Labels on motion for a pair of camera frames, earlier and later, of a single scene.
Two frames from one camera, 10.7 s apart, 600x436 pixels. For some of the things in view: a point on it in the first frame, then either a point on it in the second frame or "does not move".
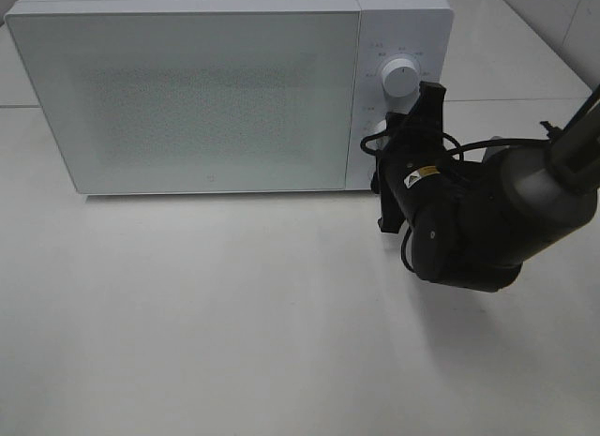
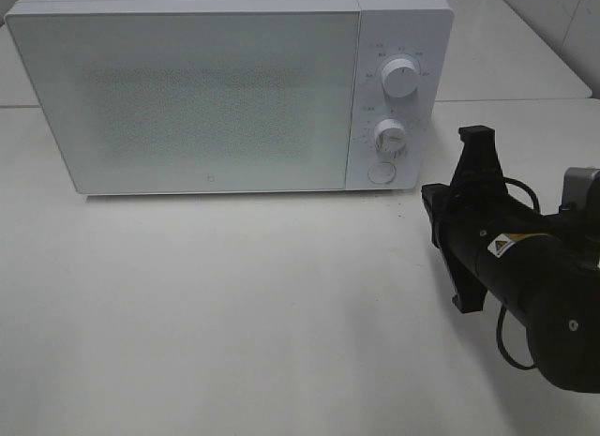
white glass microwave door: x=197 y=99 does not move
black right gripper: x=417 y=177 to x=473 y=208
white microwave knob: x=400 y=78 does not move
